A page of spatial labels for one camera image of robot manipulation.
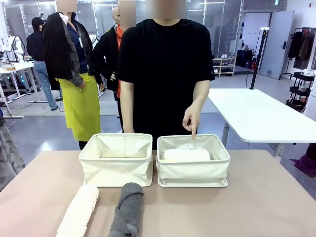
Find grey blanket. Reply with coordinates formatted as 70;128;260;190
0;116;25;191

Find grey door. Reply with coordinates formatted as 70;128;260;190
260;10;295;79

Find white table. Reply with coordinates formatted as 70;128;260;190
208;88;316;158

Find grey towel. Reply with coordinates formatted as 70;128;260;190
108;182;144;237

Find cream towel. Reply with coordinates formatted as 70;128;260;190
56;185;100;237

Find wooden shoe rack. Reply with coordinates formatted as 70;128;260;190
212;57;237;77

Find white towel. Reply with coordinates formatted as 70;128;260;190
162;149;211;163

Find black utility cart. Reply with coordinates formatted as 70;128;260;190
286;71;311;109

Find white background desk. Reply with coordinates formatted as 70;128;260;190
0;60;41;118

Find person's left hand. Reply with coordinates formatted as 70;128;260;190
182;105;204;141

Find bald mannequin head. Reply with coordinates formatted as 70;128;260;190
112;6;121;25

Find person in jeans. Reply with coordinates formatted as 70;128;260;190
26;16;60;111

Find person's right forearm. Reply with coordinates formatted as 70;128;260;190
120;82;136;134

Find cream fabric basket with label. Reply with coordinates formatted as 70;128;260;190
156;134;231;188

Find mannequin in black jacket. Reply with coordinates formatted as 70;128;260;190
41;11;103;150

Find yellow apron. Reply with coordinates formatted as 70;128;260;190
55;73;101;143

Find purple cloth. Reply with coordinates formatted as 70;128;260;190
290;143;316;177

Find black tripod pole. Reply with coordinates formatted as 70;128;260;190
249;28;270;90

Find black bags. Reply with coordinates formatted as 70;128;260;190
237;48;255;69

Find person's left forearm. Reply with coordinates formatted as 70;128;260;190
191;81;210;112

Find person in black t-shirt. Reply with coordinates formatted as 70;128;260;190
118;18;216;150

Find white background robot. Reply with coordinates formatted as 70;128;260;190
0;36;25;62

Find clothes rack with dark coats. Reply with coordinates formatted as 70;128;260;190
287;27;316;81

